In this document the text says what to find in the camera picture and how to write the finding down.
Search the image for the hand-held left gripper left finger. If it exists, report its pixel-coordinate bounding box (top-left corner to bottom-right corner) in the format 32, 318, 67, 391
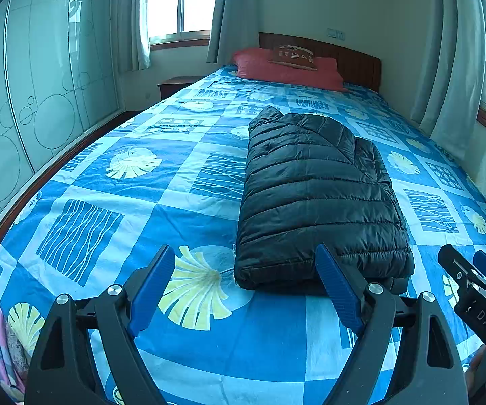
24, 245, 176, 405

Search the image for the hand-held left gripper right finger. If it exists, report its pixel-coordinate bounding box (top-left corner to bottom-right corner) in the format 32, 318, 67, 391
314, 243, 469, 405

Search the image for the black puffer jacket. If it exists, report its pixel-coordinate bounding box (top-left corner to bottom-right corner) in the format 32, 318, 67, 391
233, 105, 416, 296

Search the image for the person's right hand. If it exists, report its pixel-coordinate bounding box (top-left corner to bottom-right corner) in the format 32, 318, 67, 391
464, 343, 486, 394

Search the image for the bed with blue patterned sheet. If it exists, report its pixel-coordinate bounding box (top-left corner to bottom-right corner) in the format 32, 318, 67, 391
0, 64, 486, 405

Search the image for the pale grey curtain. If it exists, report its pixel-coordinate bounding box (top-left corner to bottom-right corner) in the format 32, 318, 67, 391
114, 0, 151, 72
206, 0, 264, 66
409, 0, 486, 161

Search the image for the wooden nightstand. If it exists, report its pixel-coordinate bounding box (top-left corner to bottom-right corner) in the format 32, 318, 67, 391
157, 75, 205, 101

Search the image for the wooden headboard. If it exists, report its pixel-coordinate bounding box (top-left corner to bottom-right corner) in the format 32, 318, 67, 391
258, 32, 382, 92

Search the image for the glass door wardrobe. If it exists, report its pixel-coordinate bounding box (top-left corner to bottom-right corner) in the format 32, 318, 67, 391
0, 0, 125, 254

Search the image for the red pillow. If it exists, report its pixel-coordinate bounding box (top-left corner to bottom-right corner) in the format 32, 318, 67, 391
231, 48, 349, 92

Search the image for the small brown cushion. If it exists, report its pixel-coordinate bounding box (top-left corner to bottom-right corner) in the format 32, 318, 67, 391
268, 44, 318, 71

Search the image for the wooden bed side rail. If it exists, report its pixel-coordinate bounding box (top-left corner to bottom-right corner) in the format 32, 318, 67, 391
0, 110, 144, 290

